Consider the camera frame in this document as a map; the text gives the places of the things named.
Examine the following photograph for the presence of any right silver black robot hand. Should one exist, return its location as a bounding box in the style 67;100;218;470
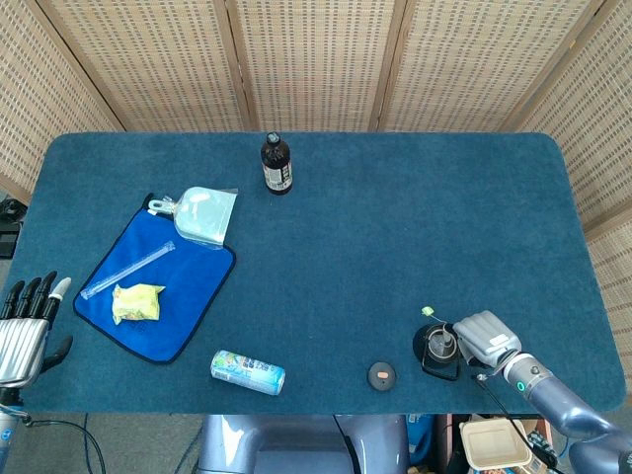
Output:
451;309;522;370

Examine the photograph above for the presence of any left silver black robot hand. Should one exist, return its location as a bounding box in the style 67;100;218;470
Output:
0;270;74;389

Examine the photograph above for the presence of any pyramid tea bag with string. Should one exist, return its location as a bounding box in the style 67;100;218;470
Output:
422;306;454;357

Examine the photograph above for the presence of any black teapot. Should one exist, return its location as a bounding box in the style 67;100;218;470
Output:
412;323;469;382

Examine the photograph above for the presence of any small black round lid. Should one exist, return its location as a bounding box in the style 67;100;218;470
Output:
366;361;397;391

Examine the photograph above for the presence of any light blue dustpan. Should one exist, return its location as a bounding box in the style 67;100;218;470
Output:
146;186;239;249

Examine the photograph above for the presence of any dark glass bottle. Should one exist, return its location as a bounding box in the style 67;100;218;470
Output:
260;131;294;197

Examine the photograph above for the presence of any beige takeaway food box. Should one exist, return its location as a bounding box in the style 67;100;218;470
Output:
458;417;535;473

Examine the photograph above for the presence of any black equipment on floor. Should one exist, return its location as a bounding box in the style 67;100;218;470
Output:
0;196;27;259

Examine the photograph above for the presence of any blue package under table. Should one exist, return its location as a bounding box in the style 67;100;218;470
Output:
407;414;436;466

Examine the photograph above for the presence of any yellow-green snack packet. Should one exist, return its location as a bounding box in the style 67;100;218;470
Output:
111;283;167;326

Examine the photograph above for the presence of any wrapped clear drinking straw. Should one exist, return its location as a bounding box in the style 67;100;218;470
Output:
80;240;177;300

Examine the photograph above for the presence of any teal table carpet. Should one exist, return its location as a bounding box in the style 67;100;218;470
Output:
2;130;628;415

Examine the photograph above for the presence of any blue microfibre cloth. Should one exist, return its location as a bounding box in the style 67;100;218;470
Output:
72;193;237;365

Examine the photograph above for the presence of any grey-blue robot torso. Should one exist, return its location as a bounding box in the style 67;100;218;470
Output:
197;413;411;474

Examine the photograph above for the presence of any light blue drink can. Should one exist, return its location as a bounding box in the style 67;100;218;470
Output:
210;349;287;397

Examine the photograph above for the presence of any woven wicker folding screen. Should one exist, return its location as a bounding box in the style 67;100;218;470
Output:
0;0;632;356

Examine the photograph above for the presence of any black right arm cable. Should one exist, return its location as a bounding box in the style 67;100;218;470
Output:
474;373;562;474

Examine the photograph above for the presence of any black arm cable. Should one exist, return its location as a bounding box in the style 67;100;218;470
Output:
474;373;562;474
19;417;108;474

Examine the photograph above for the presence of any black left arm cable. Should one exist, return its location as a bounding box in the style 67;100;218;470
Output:
19;417;108;474

